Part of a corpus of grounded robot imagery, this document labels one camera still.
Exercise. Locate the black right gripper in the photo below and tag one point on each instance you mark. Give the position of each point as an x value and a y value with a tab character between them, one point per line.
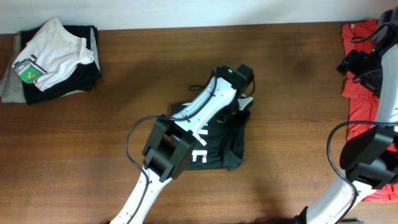
352	62

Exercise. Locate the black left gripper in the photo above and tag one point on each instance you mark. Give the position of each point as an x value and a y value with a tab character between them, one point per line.
232	122

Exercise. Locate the dark green Nike t-shirt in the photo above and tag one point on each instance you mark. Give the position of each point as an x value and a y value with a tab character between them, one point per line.
223	144

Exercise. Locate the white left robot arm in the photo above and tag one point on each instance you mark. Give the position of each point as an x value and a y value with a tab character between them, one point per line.
172	140

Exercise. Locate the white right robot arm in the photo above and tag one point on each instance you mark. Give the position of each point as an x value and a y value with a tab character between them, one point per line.
366	165

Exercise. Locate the red t-shirt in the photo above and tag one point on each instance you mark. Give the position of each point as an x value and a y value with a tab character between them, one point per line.
363	104

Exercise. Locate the black folded garment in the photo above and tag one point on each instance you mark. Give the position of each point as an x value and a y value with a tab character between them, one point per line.
82	79

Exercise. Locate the white folded t-shirt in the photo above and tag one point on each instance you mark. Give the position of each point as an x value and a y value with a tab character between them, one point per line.
51	56

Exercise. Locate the grey folded garment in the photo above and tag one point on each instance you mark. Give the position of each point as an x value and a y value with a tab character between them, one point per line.
11	85

